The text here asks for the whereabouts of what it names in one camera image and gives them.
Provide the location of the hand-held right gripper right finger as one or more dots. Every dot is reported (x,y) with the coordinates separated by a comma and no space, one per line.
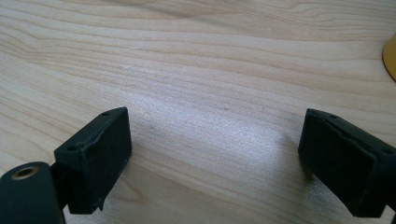
(345,168)

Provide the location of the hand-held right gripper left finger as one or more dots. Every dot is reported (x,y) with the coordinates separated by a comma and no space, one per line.
(93,161)

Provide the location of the orange metal cup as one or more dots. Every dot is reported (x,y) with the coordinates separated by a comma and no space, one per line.
(391,59)

